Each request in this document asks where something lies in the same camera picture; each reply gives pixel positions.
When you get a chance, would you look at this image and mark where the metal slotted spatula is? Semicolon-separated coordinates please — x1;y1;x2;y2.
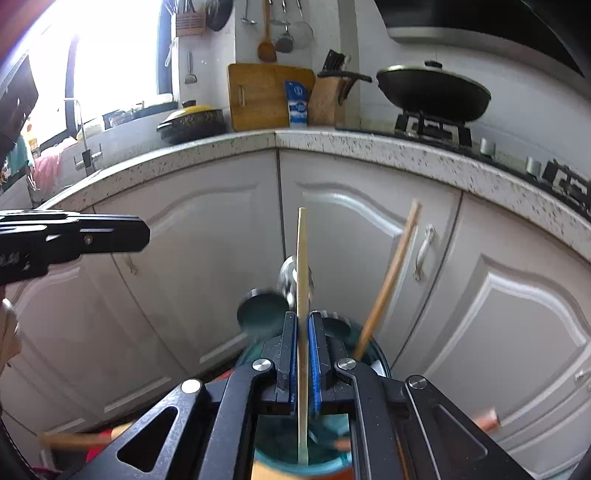
275;0;296;54

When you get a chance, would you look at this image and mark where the white cabinet door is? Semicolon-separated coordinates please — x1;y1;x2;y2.
279;150;463;357
406;194;591;480
90;151;284;377
0;263;176;444

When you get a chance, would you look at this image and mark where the metal faucet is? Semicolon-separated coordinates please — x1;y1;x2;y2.
65;98;103;176

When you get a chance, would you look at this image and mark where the gas stove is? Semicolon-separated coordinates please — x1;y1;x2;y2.
335;111;591;209

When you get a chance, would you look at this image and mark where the wooden knife block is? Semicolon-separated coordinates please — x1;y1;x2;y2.
307;48;374;127

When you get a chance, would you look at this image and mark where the speckled kitchen countertop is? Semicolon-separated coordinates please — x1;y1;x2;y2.
34;128;591;273

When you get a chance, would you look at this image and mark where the long brown chopstick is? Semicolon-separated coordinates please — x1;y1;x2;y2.
352;199;423;360

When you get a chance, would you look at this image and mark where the floral utensil holder teal lid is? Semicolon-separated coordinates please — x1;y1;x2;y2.
233;311;393;472

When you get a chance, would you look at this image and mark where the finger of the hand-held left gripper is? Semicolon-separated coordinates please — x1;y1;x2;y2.
46;216;151;267
0;209;81;230

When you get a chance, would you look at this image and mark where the blue packet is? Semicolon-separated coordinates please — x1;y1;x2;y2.
284;80;309;128

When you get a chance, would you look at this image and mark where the yellow lidded pot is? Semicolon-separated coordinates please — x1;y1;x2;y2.
156;105;227;145

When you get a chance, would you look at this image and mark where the pink cloth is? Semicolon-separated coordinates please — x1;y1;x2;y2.
33;138;77;190

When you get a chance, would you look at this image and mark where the black hanging pan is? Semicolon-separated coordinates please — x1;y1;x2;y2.
205;0;234;32

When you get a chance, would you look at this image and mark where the range hood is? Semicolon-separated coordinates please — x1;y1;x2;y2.
374;0;588;80

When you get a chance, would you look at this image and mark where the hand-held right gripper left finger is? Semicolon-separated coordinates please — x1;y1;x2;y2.
60;312;299;480

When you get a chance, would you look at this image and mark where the wall chopstick holder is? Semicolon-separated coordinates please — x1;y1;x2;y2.
175;0;207;38

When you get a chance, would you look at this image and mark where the wooden spatula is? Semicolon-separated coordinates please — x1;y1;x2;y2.
257;0;278;64

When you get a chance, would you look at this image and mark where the person's left hand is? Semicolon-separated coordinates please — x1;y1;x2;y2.
0;298;23;370

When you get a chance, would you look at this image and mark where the metal spoon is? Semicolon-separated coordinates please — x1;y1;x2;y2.
277;255;315;311

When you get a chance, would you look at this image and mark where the black wok with lid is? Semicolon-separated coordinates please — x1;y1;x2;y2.
375;60;493;123

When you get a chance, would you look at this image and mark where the wooden cutting board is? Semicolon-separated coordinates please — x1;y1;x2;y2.
227;63;317;133

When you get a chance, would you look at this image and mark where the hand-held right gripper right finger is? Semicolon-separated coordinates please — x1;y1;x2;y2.
308;312;532;480

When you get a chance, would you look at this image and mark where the metal strainer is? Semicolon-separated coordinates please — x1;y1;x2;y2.
291;0;315;49

